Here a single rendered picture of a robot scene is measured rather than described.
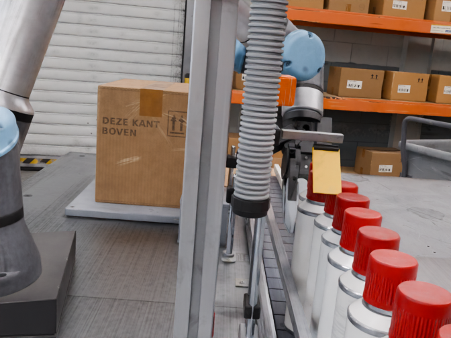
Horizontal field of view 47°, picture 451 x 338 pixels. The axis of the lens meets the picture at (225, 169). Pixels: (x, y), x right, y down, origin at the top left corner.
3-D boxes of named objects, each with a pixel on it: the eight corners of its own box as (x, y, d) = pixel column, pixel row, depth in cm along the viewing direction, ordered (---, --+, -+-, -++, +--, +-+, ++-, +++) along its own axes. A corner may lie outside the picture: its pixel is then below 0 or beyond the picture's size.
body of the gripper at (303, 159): (334, 178, 87) (334, 111, 90) (283, 174, 86) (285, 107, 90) (324, 189, 94) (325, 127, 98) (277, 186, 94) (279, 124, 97)
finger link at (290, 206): (322, 231, 85) (323, 178, 87) (286, 229, 84) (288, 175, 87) (318, 235, 88) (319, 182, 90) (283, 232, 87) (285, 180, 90)
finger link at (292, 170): (298, 198, 85) (299, 148, 87) (288, 198, 85) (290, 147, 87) (293, 205, 89) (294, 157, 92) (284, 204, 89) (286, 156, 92)
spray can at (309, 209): (322, 343, 62) (344, 179, 58) (280, 334, 64) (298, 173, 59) (326, 322, 67) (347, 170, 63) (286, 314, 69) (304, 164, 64)
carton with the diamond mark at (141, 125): (197, 210, 120) (205, 93, 114) (94, 202, 120) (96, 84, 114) (203, 179, 149) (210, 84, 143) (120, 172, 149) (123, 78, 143)
